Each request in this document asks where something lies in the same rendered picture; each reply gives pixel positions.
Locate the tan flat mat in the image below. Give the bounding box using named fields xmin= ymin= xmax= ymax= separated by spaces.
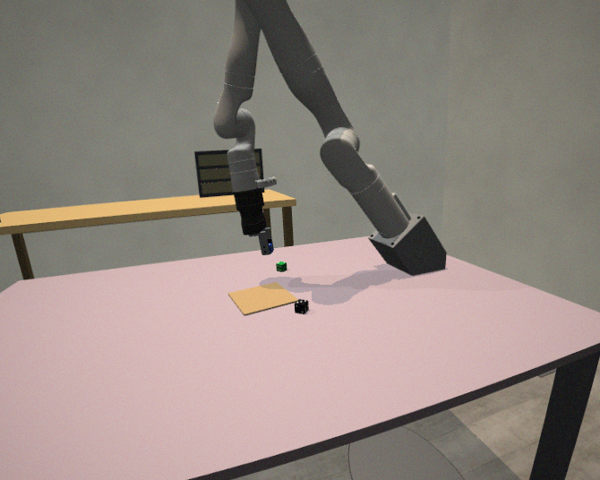
xmin=228 ymin=282 xmax=298 ymax=316

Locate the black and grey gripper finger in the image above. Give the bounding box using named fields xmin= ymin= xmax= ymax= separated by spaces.
xmin=249 ymin=231 xmax=270 ymax=255
xmin=262 ymin=227 xmax=273 ymax=246

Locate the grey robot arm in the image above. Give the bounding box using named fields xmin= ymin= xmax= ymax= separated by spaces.
xmin=213 ymin=0 xmax=411 ymax=238

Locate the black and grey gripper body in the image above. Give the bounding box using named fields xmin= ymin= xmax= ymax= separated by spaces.
xmin=230 ymin=168 xmax=277 ymax=236

